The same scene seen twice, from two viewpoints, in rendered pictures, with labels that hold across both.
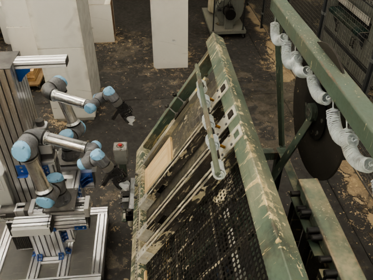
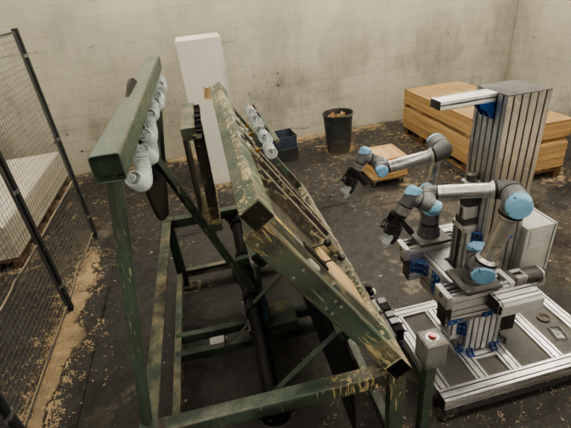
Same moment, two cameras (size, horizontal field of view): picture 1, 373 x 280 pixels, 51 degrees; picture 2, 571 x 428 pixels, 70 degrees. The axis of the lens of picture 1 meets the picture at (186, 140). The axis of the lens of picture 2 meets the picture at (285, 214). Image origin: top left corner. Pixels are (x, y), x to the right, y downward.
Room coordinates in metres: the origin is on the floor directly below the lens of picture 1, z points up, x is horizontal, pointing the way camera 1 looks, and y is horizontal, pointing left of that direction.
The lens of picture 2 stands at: (4.21, -0.22, 2.63)
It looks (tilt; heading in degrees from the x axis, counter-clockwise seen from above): 30 degrees down; 175
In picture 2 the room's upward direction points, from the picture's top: 6 degrees counter-clockwise
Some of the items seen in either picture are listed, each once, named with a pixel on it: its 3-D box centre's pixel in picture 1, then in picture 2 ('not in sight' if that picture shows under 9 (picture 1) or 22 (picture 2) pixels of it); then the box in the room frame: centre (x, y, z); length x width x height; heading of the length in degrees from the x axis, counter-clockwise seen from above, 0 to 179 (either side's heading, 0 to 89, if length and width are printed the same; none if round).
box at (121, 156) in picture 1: (121, 153); (431, 348); (2.78, 0.59, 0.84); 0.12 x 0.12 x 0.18; 4
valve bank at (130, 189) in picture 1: (127, 199); (384, 315); (2.34, 0.50, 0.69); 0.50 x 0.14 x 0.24; 4
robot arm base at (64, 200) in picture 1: (59, 194); (428, 227); (2.01, 0.91, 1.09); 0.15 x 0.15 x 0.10
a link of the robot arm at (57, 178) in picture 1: (55, 183); (430, 211); (2.01, 0.91, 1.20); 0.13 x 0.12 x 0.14; 172
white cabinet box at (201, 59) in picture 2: not in sight; (211, 111); (-1.87, -0.64, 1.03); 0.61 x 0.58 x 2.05; 5
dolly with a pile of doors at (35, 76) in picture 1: (26, 74); not in sight; (5.58, 2.53, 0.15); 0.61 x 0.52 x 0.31; 5
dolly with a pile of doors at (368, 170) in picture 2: not in sight; (381, 164); (-0.96, 1.65, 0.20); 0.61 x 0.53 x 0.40; 5
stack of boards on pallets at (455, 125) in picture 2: not in sight; (472, 126); (-1.41, 3.22, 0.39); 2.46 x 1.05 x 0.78; 5
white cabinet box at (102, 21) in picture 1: (97, 19); not in sight; (7.36, 1.68, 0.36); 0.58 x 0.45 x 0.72; 95
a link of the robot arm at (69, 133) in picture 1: (67, 139); (477, 254); (2.51, 0.95, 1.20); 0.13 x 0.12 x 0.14; 160
